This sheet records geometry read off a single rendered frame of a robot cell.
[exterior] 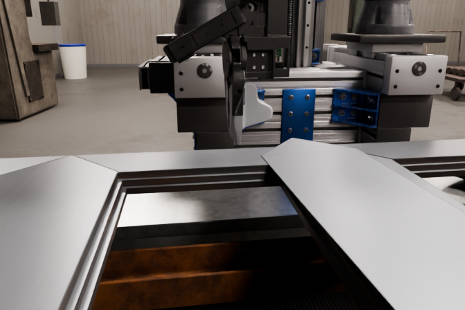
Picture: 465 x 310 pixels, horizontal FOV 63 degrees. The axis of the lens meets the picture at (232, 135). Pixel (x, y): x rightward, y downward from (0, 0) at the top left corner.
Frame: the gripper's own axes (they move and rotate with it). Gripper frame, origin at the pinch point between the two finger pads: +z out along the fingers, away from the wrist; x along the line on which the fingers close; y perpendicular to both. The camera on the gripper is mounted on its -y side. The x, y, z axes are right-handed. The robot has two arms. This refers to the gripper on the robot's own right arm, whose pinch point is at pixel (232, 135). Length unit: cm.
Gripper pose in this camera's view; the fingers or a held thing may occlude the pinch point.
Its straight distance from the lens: 54.5
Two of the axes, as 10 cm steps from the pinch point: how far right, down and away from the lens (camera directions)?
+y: 9.9, -0.5, 1.4
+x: -1.5, -2.6, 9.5
